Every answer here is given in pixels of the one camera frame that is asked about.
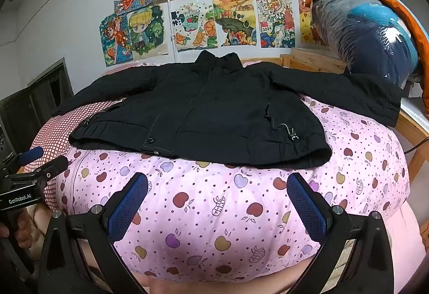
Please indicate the red striped pillow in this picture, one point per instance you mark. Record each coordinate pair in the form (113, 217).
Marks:
(50, 136)

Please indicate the wooden bed frame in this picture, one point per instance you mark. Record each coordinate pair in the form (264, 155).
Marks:
(315, 62)

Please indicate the clear storage bag of clothes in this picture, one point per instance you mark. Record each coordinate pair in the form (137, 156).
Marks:
(362, 32)

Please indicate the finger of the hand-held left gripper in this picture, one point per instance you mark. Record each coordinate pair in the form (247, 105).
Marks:
(32, 154)
(53, 165)

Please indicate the city tower drawing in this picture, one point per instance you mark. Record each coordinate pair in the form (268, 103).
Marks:
(274, 20)

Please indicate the swimming girl drawing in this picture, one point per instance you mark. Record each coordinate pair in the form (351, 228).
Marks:
(114, 39)

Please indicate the ship and goldfish drawing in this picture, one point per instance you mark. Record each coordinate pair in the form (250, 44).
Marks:
(194, 25)

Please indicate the yellow bear drawing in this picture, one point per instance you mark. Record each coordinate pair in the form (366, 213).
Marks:
(306, 22)

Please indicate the black jacket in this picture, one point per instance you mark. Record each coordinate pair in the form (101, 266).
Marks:
(218, 106)

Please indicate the pink apple-print quilt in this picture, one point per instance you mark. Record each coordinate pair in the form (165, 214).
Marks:
(234, 213)

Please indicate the hillside landscape drawing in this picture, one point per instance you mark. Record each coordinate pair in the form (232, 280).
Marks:
(234, 20)

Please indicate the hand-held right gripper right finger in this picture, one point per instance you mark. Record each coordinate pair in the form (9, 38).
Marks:
(306, 210)

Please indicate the dark cabinet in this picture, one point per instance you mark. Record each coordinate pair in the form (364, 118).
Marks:
(43, 89)

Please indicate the person's left hand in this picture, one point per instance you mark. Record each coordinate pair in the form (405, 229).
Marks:
(26, 230)

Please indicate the blond child drawing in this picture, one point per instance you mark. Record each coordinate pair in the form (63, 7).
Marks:
(145, 32)

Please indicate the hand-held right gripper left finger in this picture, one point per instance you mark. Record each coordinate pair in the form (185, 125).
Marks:
(129, 206)

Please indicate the white wall pipe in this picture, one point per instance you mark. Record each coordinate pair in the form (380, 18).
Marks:
(172, 42)

